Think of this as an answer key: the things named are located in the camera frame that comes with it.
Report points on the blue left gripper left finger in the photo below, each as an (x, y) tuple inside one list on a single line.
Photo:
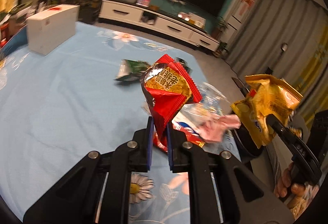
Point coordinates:
[(149, 133)]

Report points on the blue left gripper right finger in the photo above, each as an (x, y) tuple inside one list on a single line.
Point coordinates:
[(169, 129)]

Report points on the red snack wrapper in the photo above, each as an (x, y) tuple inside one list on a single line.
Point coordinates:
[(167, 87)]

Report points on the pink plastic bag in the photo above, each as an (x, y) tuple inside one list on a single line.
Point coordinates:
[(214, 128)]

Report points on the clear plastic bread bag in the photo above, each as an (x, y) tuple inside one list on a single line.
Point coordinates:
[(210, 105)]

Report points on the dark green wrapper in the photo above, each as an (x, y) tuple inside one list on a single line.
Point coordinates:
[(184, 64)]

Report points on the green snack bag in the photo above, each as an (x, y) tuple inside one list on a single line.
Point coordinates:
[(131, 70)]

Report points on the gold snack bag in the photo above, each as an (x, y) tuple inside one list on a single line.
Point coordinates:
[(268, 95)]

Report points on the knitted beige sleeve forearm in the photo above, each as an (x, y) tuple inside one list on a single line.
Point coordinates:
[(299, 204)]

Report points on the black round trash bin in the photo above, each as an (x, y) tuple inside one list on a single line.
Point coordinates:
[(246, 146)]

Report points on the person's right hand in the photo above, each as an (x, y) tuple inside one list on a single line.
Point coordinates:
[(300, 192)]

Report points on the potted plant on floor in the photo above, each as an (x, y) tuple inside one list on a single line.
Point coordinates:
[(222, 50)]

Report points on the light blue floral tablecloth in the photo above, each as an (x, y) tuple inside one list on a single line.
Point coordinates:
[(57, 108)]

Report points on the potted plant right of cabinet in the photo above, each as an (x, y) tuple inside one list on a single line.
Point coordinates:
[(219, 28)]

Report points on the white tv cabinet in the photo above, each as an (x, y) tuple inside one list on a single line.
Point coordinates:
[(161, 24)]

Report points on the grey curtain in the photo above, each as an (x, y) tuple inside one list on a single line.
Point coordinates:
[(288, 37)]

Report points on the plant stand left of cabinet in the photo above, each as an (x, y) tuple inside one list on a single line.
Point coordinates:
[(88, 11)]

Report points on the white cardboard box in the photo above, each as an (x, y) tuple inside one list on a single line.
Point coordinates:
[(48, 29)]

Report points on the red chinese knot decoration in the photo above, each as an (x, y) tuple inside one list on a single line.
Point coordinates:
[(245, 6)]

